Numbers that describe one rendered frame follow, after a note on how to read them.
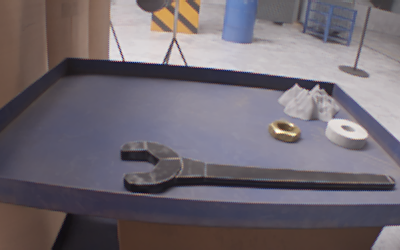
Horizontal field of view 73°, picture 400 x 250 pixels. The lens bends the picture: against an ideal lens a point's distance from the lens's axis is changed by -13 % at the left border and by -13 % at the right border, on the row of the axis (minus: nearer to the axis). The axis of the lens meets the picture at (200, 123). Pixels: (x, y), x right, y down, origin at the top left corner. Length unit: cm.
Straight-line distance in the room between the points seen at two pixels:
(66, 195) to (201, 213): 13
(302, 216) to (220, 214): 8
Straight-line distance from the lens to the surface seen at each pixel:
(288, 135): 48
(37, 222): 94
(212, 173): 36
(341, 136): 52
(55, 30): 108
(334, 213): 34
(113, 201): 30
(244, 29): 572
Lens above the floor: 110
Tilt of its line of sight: 26 degrees down
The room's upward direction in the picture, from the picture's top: 7 degrees clockwise
